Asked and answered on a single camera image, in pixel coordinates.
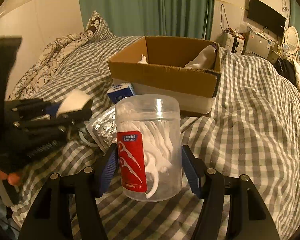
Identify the silver pill blister pack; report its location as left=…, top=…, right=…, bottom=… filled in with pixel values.
left=86, top=106, right=116, bottom=153

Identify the blue white small carton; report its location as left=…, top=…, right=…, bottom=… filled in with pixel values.
left=107, top=82, right=136, bottom=104

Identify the clear floss pick jar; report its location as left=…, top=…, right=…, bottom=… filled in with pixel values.
left=115, top=94, right=182, bottom=202

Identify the white sock with grey cuff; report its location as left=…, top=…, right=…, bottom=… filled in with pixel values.
left=184, top=45, right=216, bottom=69

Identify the white tape roll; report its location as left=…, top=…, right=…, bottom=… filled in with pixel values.
left=56, top=89, right=93, bottom=117

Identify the person's left hand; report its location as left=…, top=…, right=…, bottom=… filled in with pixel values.
left=0, top=170, right=22, bottom=186

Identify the floral patterned duvet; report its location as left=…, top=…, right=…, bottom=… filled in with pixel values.
left=8, top=28, right=96, bottom=100

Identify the checked pillow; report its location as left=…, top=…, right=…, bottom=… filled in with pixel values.
left=84, top=10, right=115, bottom=42

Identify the grey checked bed cover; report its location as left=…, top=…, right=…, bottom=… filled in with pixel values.
left=12, top=36, right=300, bottom=239

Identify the open cardboard box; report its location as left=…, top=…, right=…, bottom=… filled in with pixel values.
left=108, top=36, right=222, bottom=115

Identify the black jacket on chair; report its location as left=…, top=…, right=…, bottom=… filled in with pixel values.
left=273, top=58, right=297, bottom=87

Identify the grey mini fridge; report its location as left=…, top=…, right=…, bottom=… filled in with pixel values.
left=243, top=31, right=271, bottom=59

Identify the white oval vanity mirror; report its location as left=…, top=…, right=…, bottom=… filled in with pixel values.
left=284, top=26, right=300, bottom=54

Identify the black wall television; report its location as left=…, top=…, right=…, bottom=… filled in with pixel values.
left=247, top=0, right=286, bottom=38

